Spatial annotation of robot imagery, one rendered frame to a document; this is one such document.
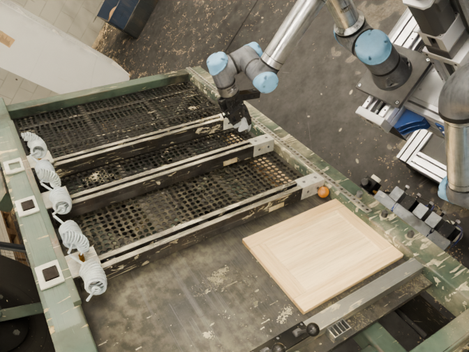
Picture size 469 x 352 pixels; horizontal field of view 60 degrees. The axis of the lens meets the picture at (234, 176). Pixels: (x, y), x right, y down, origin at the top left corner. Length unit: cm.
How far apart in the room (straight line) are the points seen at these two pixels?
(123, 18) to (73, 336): 456
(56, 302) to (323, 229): 100
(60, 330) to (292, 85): 264
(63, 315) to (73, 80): 398
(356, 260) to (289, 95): 203
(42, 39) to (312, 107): 296
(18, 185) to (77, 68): 331
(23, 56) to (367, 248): 408
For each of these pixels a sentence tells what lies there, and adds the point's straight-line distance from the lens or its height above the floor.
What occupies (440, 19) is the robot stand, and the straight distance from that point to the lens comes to 134.
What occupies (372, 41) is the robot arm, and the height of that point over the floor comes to 127.
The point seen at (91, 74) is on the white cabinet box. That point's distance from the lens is 513.
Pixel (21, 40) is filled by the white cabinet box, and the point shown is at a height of 122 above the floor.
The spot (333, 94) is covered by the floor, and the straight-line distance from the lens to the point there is 318.
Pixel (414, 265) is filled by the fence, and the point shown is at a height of 93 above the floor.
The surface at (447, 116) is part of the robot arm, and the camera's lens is 104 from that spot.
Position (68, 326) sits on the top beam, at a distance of 134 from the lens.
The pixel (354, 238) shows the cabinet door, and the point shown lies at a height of 97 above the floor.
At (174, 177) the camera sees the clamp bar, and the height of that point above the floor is 133.
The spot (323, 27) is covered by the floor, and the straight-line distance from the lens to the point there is 356.
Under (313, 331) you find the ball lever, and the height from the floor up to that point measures 142.
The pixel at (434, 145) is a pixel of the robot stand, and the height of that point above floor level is 21.
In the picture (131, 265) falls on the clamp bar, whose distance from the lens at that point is 153.
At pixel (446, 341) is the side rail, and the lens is 148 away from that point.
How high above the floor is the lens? 250
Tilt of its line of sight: 47 degrees down
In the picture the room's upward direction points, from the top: 66 degrees counter-clockwise
